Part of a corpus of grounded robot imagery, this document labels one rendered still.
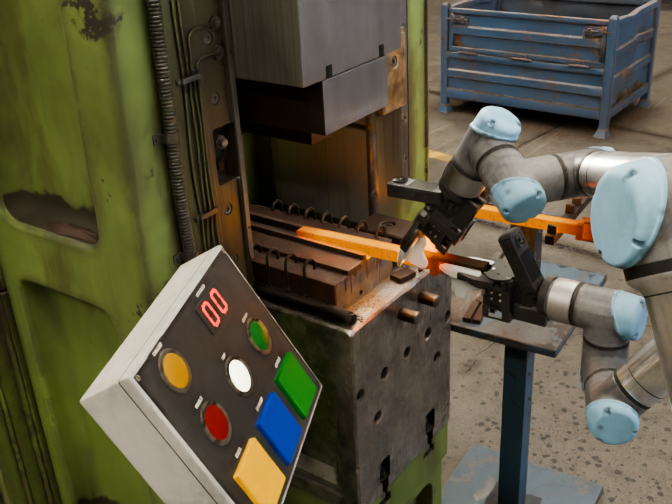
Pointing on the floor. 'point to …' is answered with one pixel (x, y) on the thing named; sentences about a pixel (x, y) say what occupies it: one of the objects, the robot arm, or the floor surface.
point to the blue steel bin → (550, 55)
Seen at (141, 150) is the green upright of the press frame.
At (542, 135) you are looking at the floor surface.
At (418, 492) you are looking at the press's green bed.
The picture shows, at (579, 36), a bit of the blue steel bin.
